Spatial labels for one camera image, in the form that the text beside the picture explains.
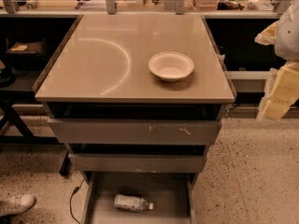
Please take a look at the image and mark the grey drawer cabinet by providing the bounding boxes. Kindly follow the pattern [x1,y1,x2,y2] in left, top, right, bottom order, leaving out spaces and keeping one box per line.
[32,13,237,224]

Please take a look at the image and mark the dark box under bench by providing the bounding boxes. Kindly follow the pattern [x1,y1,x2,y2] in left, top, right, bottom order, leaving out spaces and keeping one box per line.
[6,41,46,67]

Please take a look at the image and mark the middle grey drawer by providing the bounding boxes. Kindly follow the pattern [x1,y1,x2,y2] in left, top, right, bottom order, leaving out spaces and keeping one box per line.
[69,154,206,173]

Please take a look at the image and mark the white sneaker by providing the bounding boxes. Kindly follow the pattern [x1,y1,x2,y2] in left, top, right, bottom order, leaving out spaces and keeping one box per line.
[0,194,36,217]

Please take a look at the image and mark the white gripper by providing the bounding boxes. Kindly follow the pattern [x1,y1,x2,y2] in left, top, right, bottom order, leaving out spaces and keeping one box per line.
[254,0,299,121]

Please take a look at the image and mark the clear plastic water bottle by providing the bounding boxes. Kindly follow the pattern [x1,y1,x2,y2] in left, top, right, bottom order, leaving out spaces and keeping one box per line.
[114,194,154,212]

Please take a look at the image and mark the black floor cable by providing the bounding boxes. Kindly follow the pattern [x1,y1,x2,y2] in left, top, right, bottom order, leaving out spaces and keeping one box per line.
[68,178,86,224]

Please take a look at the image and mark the white paper bowl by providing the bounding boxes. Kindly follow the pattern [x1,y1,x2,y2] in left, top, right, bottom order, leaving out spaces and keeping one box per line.
[149,51,194,82]

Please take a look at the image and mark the top grey drawer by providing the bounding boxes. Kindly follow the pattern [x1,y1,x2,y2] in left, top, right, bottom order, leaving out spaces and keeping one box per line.
[48,119,221,146]

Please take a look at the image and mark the open bottom grey drawer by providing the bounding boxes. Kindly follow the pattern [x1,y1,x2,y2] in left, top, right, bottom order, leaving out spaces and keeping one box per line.
[82,173,196,224]

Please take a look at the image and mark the black table leg frame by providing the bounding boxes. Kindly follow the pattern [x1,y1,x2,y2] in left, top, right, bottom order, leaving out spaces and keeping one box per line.
[0,94,72,176]

